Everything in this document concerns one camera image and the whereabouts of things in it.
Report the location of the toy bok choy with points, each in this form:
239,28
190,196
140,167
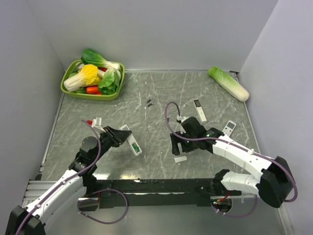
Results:
90,56

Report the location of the slim white remote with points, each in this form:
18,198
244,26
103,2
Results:
200,111

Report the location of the white battery cover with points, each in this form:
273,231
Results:
180,159

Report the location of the green white napa cabbage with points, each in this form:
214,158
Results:
228,83

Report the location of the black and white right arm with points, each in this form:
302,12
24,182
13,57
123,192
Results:
268,178

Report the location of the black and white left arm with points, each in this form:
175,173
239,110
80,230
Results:
37,217

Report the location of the yellow toy napa cabbage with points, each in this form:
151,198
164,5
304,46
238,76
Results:
88,75

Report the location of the long white remote control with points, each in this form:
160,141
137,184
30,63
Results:
130,140

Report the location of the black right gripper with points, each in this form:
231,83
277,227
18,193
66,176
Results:
176,139

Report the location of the orange toy carrot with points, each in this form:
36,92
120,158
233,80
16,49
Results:
92,90

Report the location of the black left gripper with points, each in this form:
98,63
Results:
117,136

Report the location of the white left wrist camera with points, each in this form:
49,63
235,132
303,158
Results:
96,123

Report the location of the small white display remote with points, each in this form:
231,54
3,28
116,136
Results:
229,128

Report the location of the green plastic basket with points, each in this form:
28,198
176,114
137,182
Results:
74,68

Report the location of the green leafy toy lettuce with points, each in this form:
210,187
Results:
110,82

